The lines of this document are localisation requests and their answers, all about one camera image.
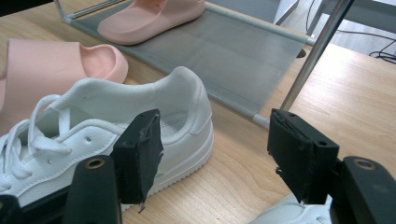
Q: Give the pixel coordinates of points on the grey metal shoe rack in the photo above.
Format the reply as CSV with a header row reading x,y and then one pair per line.
x,y
236,62

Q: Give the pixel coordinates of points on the white desk frame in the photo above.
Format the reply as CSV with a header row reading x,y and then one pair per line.
x,y
370,15

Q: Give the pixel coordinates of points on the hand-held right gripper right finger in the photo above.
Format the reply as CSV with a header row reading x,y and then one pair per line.
x,y
299,149

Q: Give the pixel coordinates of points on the white sneaker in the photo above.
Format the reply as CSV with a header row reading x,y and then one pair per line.
x,y
289,213
193,102

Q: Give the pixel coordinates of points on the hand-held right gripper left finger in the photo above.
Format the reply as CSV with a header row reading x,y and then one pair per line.
x,y
137,155

